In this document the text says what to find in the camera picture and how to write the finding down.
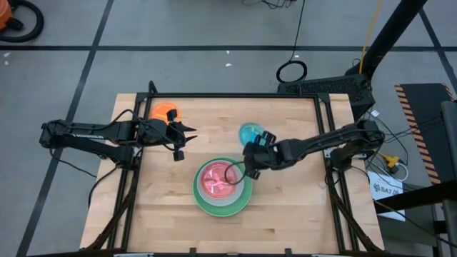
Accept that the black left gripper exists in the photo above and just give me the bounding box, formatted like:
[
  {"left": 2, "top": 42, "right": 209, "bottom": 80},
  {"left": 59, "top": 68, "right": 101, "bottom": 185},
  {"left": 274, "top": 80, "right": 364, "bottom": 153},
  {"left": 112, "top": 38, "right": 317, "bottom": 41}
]
[{"left": 137, "top": 109, "right": 199, "bottom": 162}]

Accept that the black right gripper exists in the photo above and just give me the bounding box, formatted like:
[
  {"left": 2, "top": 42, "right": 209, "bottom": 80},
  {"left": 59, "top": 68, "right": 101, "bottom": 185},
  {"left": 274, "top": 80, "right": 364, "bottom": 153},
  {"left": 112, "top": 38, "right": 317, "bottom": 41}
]
[{"left": 242, "top": 131, "right": 285, "bottom": 181}]

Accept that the small teal translucent plate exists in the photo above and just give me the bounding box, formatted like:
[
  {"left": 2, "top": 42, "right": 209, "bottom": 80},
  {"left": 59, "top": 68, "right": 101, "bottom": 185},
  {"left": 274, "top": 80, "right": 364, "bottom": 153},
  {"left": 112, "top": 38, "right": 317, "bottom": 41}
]
[{"left": 238, "top": 122, "right": 267, "bottom": 147}]

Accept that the small red translucent plate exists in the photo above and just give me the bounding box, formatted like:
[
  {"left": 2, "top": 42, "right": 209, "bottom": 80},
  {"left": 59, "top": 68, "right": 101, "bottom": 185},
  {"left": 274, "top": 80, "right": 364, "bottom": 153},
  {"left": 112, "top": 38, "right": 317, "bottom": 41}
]
[{"left": 202, "top": 161, "right": 239, "bottom": 200}]

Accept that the pink plastic plate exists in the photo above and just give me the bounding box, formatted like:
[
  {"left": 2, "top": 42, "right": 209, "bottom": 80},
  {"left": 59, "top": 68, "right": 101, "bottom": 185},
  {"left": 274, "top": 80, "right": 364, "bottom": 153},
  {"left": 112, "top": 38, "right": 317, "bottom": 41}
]
[{"left": 200, "top": 161, "right": 243, "bottom": 205}]

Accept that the light blue plastic plate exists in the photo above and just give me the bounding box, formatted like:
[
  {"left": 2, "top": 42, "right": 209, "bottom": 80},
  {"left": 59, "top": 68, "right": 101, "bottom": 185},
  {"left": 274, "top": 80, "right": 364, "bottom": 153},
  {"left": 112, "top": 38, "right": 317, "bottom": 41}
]
[{"left": 196, "top": 159, "right": 246, "bottom": 208}]

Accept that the large light green plate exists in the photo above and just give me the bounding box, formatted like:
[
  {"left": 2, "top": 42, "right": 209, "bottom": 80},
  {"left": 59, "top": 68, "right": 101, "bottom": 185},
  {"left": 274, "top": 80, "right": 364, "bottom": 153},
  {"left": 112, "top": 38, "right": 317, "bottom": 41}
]
[{"left": 192, "top": 156, "right": 253, "bottom": 218}]

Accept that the small orange translucent plate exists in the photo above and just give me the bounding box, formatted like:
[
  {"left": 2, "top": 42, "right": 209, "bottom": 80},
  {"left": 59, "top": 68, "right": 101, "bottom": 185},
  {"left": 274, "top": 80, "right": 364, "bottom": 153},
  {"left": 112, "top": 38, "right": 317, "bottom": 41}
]
[{"left": 149, "top": 101, "right": 183, "bottom": 124}]

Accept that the black perforated equipment box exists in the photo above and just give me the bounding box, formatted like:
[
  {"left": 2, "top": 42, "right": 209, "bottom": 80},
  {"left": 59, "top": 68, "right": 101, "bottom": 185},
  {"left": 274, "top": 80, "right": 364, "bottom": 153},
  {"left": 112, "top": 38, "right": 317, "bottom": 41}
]
[{"left": 277, "top": 74, "right": 376, "bottom": 121}]

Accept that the yellow power plug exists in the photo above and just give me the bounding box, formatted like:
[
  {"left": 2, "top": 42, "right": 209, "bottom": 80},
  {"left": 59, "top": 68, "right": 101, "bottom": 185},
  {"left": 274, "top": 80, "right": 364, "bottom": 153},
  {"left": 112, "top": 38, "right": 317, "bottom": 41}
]
[{"left": 381, "top": 153, "right": 401, "bottom": 169}]

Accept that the white printed paper sheet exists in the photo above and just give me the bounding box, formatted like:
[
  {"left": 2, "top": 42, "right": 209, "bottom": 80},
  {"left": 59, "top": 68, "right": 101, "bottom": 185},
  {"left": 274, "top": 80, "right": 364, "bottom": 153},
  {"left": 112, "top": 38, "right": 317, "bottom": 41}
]
[{"left": 367, "top": 170, "right": 407, "bottom": 222}]

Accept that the black metal beam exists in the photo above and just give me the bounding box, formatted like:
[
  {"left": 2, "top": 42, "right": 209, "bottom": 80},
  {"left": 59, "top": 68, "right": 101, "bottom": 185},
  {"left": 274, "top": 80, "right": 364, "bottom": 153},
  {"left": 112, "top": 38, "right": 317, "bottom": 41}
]
[{"left": 374, "top": 179, "right": 457, "bottom": 215}]

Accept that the hazard-striped black platform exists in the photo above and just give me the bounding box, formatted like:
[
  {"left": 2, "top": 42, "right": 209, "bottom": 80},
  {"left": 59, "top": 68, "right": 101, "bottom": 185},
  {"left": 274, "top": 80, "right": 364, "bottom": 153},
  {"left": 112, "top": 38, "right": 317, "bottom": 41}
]
[{"left": 394, "top": 83, "right": 457, "bottom": 185}]

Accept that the black stand pole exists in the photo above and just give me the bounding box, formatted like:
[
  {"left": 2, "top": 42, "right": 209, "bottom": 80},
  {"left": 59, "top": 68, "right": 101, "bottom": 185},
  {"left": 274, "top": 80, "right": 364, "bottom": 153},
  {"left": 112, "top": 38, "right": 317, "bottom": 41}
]
[{"left": 360, "top": 0, "right": 428, "bottom": 78}]

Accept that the black metal table frame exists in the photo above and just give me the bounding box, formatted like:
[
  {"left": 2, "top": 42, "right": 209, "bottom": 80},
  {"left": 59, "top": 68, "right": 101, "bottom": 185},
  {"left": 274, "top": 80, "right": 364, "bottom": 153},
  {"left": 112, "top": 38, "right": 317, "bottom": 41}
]
[{"left": 85, "top": 80, "right": 385, "bottom": 255}]

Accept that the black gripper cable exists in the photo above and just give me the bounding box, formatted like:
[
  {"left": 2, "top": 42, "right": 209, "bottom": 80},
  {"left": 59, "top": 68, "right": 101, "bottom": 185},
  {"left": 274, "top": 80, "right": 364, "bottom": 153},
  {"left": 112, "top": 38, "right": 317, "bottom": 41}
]
[{"left": 224, "top": 161, "right": 248, "bottom": 186}]

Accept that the black hanging cable with coil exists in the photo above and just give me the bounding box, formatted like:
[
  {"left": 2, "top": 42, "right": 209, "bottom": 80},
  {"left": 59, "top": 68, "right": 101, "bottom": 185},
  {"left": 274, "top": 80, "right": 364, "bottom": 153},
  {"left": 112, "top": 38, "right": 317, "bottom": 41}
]
[{"left": 276, "top": 0, "right": 308, "bottom": 84}]

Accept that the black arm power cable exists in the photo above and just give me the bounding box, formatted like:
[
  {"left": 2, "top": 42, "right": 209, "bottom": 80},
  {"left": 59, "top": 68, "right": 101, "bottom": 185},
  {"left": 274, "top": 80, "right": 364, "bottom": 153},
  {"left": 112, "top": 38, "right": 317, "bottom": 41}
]
[{"left": 49, "top": 148, "right": 121, "bottom": 210}]

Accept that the yellow hanging cable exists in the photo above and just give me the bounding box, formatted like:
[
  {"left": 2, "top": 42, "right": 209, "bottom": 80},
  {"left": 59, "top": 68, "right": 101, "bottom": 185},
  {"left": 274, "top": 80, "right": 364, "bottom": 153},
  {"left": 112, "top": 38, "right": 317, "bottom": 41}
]
[{"left": 358, "top": 0, "right": 383, "bottom": 75}]

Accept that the black vacuum hose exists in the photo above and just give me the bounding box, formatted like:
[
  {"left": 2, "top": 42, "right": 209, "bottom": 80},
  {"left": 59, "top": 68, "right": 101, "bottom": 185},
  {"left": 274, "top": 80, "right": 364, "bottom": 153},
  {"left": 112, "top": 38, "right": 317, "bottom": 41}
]
[{"left": 0, "top": 0, "right": 45, "bottom": 44}]

